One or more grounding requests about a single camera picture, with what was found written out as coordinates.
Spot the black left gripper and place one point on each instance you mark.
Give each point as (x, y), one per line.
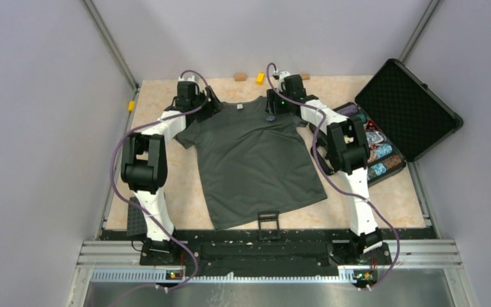
(212, 106)

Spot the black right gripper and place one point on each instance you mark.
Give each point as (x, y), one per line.
(272, 100)

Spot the dark grey t-shirt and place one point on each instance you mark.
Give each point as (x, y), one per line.
(249, 164)

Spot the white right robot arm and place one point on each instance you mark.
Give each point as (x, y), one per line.
(347, 151)

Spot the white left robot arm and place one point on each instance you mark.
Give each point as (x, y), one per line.
(144, 164)

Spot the black square brooch stand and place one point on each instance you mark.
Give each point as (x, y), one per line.
(268, 225)

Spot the yellow wooden block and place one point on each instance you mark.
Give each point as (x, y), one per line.
(260, 78)

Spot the tan wooden block left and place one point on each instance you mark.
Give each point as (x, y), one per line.
(240, 77)

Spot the black poker chip case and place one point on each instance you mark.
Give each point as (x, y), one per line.
(402, 117)

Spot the black perforated block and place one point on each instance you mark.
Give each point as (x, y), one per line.
(136, 224)

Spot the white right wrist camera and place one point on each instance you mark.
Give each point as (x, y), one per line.
(280, 75)

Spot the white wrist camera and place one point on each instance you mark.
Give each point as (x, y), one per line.
(189, 78)
(280, 75)

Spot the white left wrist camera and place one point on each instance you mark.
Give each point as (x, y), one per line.
(189, 78)

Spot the yellow wall bracket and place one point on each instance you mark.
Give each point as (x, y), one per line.
(131, 106)

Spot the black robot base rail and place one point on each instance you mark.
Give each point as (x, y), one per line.
(264, 253)

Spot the white slotted cable duct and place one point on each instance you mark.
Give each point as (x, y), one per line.
(169, 276)

